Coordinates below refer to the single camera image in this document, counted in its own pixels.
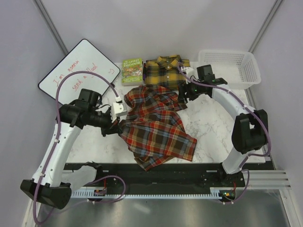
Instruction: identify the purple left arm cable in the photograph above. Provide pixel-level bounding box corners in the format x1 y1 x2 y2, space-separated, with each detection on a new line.
32 71 121 225

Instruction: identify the white plastic basket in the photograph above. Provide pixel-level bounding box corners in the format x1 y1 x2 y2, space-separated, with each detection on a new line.
198 49 261 89

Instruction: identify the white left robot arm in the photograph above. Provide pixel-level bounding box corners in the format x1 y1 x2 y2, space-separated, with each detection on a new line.
20 89 126 210

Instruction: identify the green treehouse book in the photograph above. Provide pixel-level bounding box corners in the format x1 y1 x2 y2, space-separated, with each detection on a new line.
121 58 143 86

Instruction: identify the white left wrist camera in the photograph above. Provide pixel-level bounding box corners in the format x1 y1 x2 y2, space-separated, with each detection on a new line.
111 103 128 119

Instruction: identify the white slotted cable duct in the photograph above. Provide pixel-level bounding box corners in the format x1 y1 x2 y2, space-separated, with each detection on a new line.
71 187 222 200

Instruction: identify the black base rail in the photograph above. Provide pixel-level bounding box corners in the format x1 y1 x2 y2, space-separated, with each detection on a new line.
63 162 247 196

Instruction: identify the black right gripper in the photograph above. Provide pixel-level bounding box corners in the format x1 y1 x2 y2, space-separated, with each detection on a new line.
177 77 204 104

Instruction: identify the white dry-erase board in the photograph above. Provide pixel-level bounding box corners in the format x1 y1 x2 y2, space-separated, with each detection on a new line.
38 39 120 104

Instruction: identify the red brown plaid shirt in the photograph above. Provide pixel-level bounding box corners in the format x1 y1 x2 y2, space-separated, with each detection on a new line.
119 85 197 171

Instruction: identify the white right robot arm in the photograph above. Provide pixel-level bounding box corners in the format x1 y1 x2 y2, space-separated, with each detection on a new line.
177 64 272 186

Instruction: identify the folded yellow plaid shirt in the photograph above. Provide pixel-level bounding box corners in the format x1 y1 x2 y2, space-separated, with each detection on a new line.
144 55 190 90

